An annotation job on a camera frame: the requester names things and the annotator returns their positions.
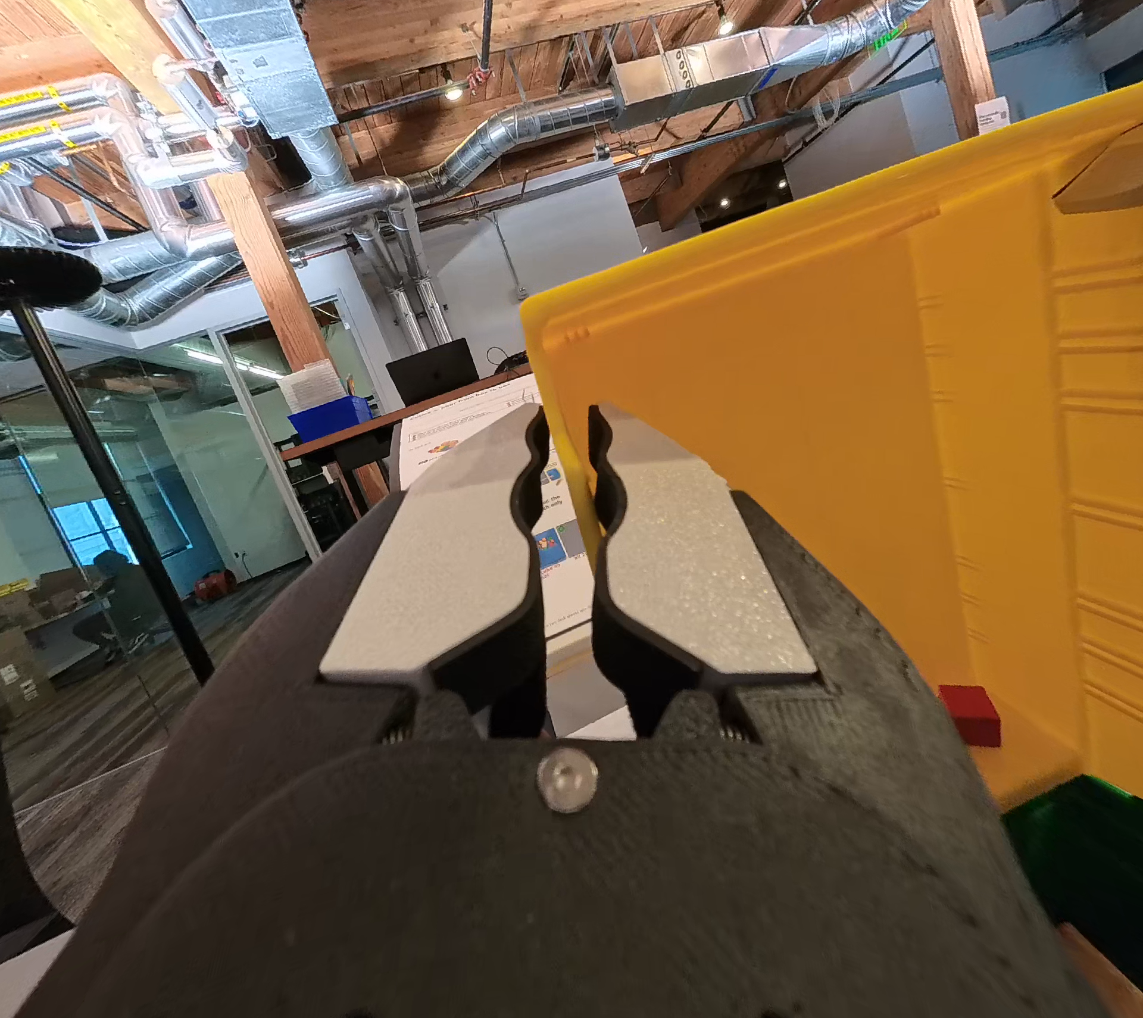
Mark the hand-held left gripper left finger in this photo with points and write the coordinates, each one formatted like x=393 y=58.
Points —
x=437 y=580

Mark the silver insulated pipes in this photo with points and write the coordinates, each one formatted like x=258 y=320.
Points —
x=433 y=312

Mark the black laptop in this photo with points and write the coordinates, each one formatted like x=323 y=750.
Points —
x=433 y=371

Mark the dark chair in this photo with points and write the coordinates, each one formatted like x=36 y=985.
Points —
x=22 y=857

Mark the stack of clear containers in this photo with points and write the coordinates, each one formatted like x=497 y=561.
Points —
x=312 y=388

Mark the stack of cardboard boxes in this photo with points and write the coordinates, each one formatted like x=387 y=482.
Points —
x=22 y=661

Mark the white paper notice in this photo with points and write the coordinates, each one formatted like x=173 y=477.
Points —
x=994 y=118

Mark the yellow plastic box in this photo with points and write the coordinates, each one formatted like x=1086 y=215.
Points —
x=759 y=455

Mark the green plastic box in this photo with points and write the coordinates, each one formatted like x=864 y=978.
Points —
x=1089 y=857

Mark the wooden pillar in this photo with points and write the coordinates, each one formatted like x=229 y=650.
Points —
x=964 y=53
x=268 y=268

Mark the black round-base stand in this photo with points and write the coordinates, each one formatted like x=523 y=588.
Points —
x=113 y=491

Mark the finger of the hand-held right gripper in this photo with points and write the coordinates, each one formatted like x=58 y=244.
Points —
x=1107 y=174

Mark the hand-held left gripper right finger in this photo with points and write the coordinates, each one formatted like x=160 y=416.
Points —
x=696 y=580

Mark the brown wooden desk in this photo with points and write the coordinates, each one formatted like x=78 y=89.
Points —
x=357 y=446

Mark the blue plastic bin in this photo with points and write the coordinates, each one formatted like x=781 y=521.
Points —
x=330 y=420

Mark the red wooden cube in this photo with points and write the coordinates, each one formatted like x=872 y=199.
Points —
x=969 y=710

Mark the red floor device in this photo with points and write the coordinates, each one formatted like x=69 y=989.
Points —
x=216 y=585

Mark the printed instruction poster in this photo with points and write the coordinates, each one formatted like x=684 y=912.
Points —
x=446 y=420

